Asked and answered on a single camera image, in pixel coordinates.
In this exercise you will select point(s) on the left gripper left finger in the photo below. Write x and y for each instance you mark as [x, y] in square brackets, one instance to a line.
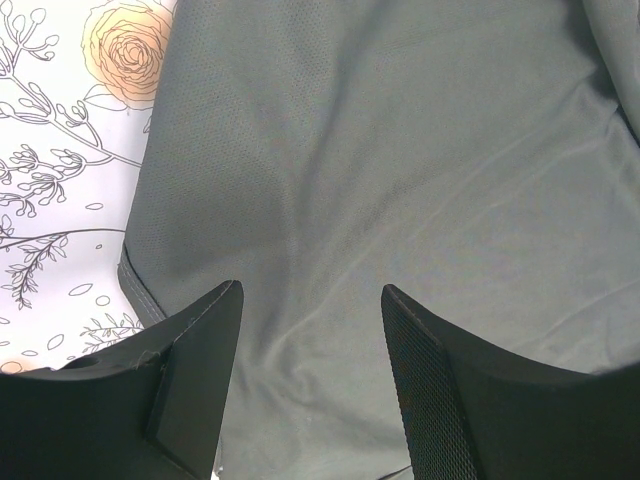
[148, 407]

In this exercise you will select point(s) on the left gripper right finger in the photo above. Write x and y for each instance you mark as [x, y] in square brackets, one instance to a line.
[472, 410]

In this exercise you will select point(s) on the dark grey t shirt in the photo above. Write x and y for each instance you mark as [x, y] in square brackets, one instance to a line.
[483, 156]

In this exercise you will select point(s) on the floral table mat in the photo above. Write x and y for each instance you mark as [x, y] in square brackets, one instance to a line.
[78, 83]

